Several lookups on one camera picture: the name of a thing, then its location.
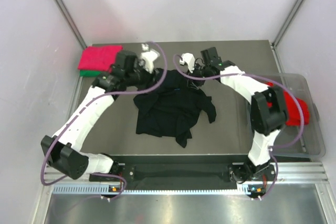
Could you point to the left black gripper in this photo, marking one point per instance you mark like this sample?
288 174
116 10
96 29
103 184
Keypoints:
150 78

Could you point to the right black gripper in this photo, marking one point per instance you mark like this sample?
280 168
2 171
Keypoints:
195 83

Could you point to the black t shirt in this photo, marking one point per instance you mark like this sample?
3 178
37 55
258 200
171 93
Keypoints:
172 109

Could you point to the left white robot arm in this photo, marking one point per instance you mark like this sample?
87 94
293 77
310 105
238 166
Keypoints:
62 151

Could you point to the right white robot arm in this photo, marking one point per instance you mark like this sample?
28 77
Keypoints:
268 111

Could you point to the folded pink t shirt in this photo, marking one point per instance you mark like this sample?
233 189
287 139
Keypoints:
98 58

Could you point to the folded green t shirt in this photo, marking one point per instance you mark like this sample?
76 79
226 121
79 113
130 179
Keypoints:
89 73

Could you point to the red t shirt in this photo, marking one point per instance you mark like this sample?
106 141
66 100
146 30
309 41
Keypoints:
294 118

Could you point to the clear plastic bin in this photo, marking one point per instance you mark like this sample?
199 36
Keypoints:
311 144

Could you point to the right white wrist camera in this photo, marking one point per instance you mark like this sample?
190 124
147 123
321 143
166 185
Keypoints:
188 59

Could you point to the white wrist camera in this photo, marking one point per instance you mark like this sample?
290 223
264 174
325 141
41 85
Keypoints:
188 59
147 57

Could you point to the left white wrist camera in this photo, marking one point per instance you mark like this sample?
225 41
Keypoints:
147 57

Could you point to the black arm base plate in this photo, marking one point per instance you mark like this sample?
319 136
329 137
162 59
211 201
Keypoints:
196 171

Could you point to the slotted grey cable duct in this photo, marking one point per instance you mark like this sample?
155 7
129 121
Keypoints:
112 190

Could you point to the aluminium frame rail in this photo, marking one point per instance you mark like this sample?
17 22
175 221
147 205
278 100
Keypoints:
290 173

